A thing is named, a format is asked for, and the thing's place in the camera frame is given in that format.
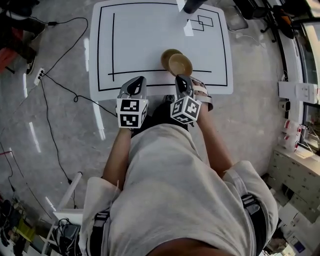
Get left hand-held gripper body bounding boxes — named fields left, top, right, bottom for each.
left=115, top=76, right=149, bottom=130

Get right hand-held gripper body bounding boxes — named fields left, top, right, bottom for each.
left=170, top=74, right=202, bottom=125

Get wooden bowl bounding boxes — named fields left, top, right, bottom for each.
left=168, top=53, right=194, bottom=77
left=160, top=48, right=185, bottom=72

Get person's right forearm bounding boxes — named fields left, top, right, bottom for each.
left=195, top=104, right=235, bottom=180

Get person's left forearm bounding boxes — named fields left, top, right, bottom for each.
left=101, top=127, right=134, bottom=192

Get person's right hand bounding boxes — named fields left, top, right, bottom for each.
left=191, top=77, right=214, bottom=112

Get person's black trousers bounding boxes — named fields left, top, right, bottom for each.
left=144, top=94, right=189, bottom=137

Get light grey t-shirt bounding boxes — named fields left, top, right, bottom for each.
left=79, top=123, right=280, bottom=256

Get white power strip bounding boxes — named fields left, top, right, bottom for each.
left=33, top=67, right=46, bottom=86

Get black cylinder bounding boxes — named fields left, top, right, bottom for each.
left=183, top=0, right=201, bottom=15

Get white side table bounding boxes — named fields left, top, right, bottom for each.
left=41, top=171, right=85, bottom=256

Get white box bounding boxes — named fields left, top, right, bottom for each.
left=277, top=81, right=320, bottom=104

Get black chair base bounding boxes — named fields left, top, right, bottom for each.
left=259, top=0, right=296, bottom=40

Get white drawer cabinet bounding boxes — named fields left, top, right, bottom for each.
left=266, top=146, right=320, bottom=225

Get black cable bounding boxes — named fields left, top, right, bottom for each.
left=39, top=71, right=118, bottom=186

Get black harness strap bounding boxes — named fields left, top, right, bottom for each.
left=91, top=210, right=111, bottom=256
left=240, top=193, right=268, bottom=256

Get bundle of black cables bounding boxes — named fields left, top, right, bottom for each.
left=55, top=218, right=82, bottom=256

